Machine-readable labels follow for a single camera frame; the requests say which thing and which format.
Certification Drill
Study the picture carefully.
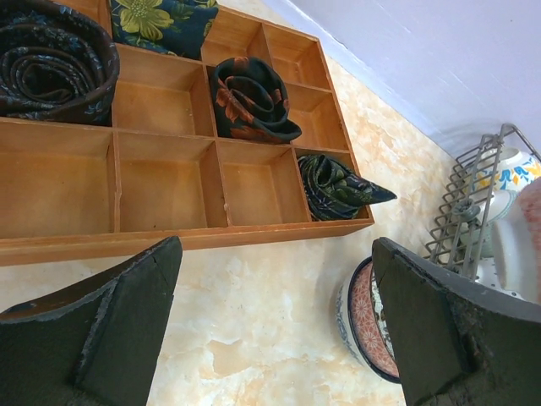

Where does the yellow flower dark cloth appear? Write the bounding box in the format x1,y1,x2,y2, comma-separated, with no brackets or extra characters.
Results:
109,0,219,60

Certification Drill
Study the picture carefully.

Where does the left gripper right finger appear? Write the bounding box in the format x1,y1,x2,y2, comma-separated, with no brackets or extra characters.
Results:
372,238,540,405

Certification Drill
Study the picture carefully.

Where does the blue flower rolled cloth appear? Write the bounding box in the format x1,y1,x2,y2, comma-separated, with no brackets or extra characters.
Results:
1,1,120,126

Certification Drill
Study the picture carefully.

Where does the wooden compartment tray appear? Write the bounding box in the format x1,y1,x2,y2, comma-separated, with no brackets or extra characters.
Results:
1,7,374,266

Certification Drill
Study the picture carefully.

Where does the grey wire dish rack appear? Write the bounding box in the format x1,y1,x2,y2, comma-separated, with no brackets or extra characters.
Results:
426,123,540,278

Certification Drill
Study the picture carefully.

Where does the blue white floral bowl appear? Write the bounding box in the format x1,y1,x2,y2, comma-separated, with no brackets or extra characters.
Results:
335,257,400,384

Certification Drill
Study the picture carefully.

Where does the yellow blue patterned bowl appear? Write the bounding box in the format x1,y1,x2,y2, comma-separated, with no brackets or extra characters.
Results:
473,146,540,192

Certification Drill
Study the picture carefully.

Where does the orange flower rolled cloth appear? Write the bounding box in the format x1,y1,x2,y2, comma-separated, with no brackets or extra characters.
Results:
210,57,302,144

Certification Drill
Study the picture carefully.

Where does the pink bowl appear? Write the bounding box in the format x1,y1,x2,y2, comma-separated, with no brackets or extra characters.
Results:
350,260,399,382
491,179,540,304

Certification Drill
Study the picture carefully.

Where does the green leaf rolled cloth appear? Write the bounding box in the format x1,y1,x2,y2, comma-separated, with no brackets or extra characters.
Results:
298,154,397,221

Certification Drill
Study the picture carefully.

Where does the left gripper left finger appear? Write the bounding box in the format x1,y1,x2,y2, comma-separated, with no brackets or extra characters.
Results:
1,236,183,405

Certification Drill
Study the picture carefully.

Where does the pale green bowl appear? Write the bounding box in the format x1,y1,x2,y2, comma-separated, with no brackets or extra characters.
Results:
460,189,518,258

